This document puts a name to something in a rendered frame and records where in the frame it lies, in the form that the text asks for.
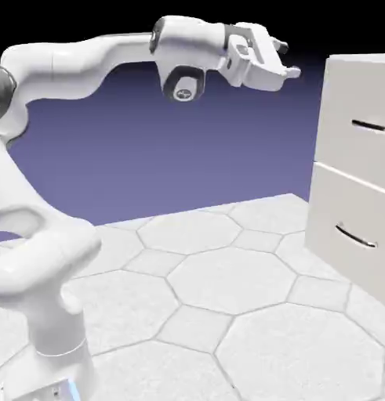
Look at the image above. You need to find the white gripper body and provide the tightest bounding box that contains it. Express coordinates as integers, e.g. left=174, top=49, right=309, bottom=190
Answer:
left=234, top=21, right=289, bottom=92

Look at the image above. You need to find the white drawer front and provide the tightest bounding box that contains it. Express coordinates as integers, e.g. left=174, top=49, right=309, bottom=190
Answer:
left=313, top=56, right=385, bottom=193
left=303, top=161, right=385, bottom=310

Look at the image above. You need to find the white cabinet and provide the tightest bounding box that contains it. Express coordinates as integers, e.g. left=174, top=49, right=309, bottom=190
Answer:
left=303, top=52, right=385, bottom=310

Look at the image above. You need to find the dark curved metal handle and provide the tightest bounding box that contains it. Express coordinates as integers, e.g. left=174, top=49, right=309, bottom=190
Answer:
left=350, top=119, right=385, bottom=135
left=335, top=222, right=379, bottom=250

